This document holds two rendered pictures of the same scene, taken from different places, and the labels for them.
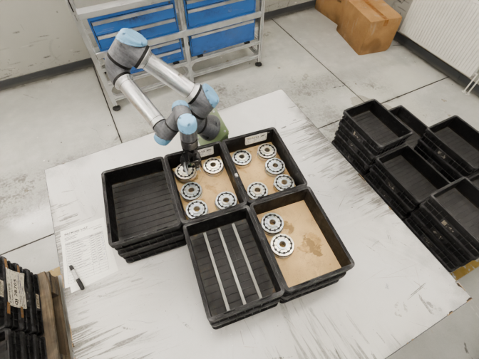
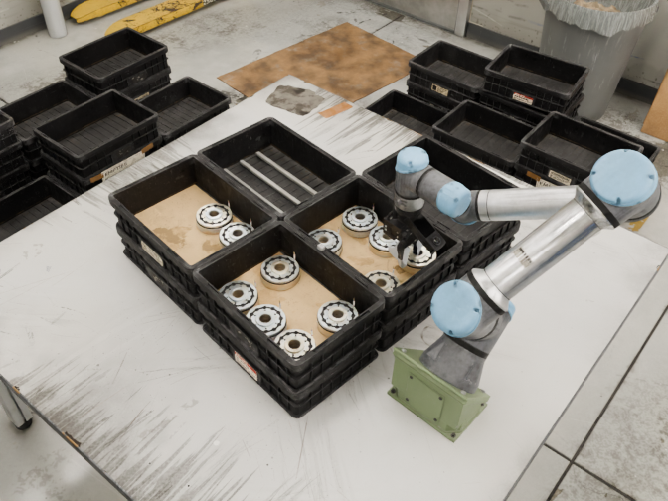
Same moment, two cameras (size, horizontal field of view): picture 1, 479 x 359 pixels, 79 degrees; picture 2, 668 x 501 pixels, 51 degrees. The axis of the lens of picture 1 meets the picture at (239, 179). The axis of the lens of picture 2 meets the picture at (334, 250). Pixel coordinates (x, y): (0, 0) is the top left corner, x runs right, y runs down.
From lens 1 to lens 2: 2.05 m
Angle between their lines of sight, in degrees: 78
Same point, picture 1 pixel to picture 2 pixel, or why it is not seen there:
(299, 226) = (194, 253)
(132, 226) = not seen: hidden behind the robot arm
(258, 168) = (297, 319)
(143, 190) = (463, 228)
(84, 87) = not seen: outside the picture
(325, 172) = (158, 422)
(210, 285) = (291, 166)
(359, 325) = (93, 222)
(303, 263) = (179, 215)
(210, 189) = (362, 259)
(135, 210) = not seen: hidden behind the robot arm
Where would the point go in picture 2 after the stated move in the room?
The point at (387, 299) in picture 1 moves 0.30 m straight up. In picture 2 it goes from (50, 254) to (22, 176)
